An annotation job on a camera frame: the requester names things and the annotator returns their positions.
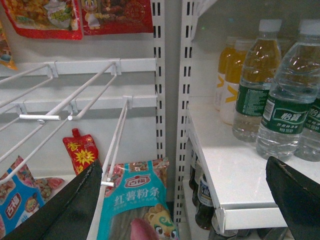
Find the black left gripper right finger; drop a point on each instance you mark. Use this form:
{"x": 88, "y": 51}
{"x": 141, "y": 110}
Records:
{"x": 297, "y": 197}

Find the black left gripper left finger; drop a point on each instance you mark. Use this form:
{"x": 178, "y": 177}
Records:
{"x": 69, "y": 214}

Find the shelf water bottle right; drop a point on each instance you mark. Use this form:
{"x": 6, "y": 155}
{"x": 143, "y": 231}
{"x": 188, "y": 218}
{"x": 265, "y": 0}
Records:
{"x": 309, "y": 144}

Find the shelf water bottle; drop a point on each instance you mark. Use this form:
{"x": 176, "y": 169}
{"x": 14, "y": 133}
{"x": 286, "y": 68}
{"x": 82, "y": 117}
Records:
{"x": 258, "y": 70}
{"x": 309, "y": 144}
{"x": 293, "y": 90}

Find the shelf water bottle middle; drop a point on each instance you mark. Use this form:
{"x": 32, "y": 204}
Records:
{"x": 293, "y": 90}

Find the shelf water bottle left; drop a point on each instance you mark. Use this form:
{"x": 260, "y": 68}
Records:
{"x": 258, "y": 70}

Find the white slotted shelf upright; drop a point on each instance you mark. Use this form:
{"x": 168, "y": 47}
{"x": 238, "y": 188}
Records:
{"x": 172, "y": 46}

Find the blue noodle bag left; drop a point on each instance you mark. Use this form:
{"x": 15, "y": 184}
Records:
{"x": 22, "y": 196}

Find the red sauce pouch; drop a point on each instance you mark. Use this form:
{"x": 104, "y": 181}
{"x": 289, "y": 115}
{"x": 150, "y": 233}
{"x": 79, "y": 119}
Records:
{"x": 81, "y": 149}

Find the teal sweet potato noodle bag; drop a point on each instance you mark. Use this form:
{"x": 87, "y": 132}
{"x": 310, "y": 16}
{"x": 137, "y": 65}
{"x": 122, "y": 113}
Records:
{"x": 135, "y": 207}

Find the yellow juice bottle front left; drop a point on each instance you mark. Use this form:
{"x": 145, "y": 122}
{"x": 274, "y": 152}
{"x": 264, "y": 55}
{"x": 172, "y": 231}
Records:
{"x": 232, "y": 80}

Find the yellow juice bottle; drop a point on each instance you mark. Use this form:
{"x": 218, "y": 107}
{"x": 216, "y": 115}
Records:
{"x": 225, "y": 54}
{"x": 232, "y": 80}

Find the yellow juice bottle back left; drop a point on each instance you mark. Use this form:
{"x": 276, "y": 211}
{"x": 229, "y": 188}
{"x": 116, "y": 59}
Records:
{"x": 225, "y": 54}

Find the red snack bag hanging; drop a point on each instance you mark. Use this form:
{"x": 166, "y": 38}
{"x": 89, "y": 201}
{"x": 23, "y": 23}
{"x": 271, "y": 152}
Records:
{"x": 45, "y": 19}

